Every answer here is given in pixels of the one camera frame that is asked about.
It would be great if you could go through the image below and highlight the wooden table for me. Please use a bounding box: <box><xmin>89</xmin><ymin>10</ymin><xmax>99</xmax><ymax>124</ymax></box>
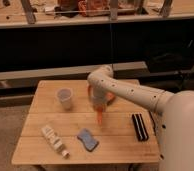
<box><xmin>12</xmin><ymin>80</ymin><xmax>159</xmax><ymax>165</ymax></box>

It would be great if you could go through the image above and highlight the blue sponge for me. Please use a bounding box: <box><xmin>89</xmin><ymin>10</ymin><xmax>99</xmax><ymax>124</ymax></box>
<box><xmin>77</xmin><ymin>129</ymin><xmax>99</xmax><ymax>152</ymax></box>

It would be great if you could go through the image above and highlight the black striped brush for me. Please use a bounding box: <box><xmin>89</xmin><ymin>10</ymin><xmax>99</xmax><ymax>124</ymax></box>
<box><xmin>132</xmin><ymin>114</ymin><xmax>149</xmax><ymax>141</ymax></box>

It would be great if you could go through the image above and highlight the orange bowl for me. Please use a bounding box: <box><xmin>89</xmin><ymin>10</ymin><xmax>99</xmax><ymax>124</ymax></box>
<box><xmin>106</xmin><ymin>92</ymin><xmax>116</xmax><ymax>104</ymax></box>

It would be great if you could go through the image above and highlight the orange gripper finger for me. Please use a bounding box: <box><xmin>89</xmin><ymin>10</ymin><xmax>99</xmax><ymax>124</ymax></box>
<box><xmin>87</xmin><ymin>85</ymin><xmax>92</xmax><ymax>99</ymax></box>

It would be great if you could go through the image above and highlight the orange pepper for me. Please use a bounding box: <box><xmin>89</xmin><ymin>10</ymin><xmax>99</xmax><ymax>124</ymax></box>
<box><xmin>96</xmin><ymin>106</ymin><xmax>104</xmax><ymax>125</ymax></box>

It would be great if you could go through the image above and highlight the metal shelf frame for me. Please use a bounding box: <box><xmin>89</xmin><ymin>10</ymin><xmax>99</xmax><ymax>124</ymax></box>
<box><xmin>0</xmin><ymin>0</ymin><xmax>194</xmax><ymax>29</ymax></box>

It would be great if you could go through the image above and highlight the black bag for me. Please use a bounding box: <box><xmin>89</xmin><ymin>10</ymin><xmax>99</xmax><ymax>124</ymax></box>
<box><xmin>143</xmin><ymin>39</ymin><xmax>194</xmax><ymax>73</ymax></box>

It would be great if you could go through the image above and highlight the white plastic bottle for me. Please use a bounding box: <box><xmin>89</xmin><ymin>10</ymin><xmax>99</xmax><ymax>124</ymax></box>
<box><xmin>41</xmin><ymin>125</ymin><xmax>70</xmax><ymax>158</ymax></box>

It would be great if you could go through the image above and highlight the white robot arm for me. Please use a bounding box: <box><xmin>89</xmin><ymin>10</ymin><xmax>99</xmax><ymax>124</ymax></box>
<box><xmin>87</xmin><ymin>65</ymin><xmax>194</xmax><ymax>171</ymax></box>

